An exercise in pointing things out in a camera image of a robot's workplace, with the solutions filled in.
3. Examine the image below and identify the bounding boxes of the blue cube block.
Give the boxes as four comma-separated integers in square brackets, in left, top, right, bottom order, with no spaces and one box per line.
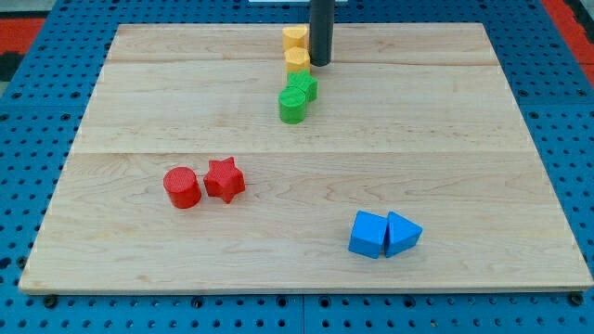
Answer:
[348,211,388,259]

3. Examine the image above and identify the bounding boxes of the blue triangle block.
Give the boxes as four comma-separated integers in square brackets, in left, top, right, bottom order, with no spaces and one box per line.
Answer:
[384,212,423,258]

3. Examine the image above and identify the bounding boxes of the green cylinder block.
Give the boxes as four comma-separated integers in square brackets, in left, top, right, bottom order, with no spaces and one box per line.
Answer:
[278,86,307,124]

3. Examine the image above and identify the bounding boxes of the red star block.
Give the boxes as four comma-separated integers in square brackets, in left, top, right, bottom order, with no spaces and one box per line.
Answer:
[203,157,245,204]

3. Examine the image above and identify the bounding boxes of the green star block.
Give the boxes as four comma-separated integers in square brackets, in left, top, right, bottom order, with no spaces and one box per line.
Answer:
[287,70,318,102]

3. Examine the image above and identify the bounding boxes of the yellow hexagon block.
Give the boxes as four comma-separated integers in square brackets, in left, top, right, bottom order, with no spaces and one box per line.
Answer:
[284,46,311,72]

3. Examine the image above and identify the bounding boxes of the red cylinder block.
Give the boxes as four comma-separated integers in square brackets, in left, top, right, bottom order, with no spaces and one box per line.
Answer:
[162,167,201,209]

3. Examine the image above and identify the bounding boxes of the light wooden board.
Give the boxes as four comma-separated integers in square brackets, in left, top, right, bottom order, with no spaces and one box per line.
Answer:
[19,23,593,295]

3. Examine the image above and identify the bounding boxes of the yellow heart block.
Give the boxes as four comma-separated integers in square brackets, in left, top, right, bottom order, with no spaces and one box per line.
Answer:
[282,24,309,51]

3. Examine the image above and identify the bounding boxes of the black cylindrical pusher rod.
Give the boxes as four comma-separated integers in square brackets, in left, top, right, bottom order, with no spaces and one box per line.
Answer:
[309,0,335,67]

